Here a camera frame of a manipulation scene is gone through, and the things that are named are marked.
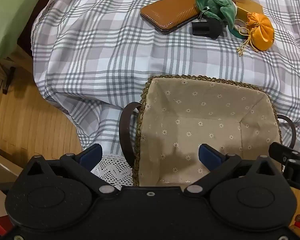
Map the woven basket with floral lining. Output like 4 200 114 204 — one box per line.
119 75 297 188

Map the orange drawstring pouch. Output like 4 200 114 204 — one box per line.
236 12 275 56

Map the grey plaid blanket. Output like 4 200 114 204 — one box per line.
30 0 300 157

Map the green velvet pouch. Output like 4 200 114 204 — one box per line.
195 0 238 29

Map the light wooden furniture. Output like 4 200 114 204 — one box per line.
0 135 24 220

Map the green tape roll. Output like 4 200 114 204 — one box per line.
227 18 249 39

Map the orange leather wallet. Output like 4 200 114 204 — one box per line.
140 0 203 35

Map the white lace cloth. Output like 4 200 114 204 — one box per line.
90 154 134 190

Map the green pillow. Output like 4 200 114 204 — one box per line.
0 0 53 61

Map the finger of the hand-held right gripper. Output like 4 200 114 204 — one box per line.
268 142 300 165

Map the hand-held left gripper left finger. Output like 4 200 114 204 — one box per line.
27 144 120 199

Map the black cylindrical object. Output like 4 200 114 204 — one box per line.
191 17 224 40

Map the yellow box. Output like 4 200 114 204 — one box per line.
236 0 264 20

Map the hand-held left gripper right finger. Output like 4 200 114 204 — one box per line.
184 144 276 198

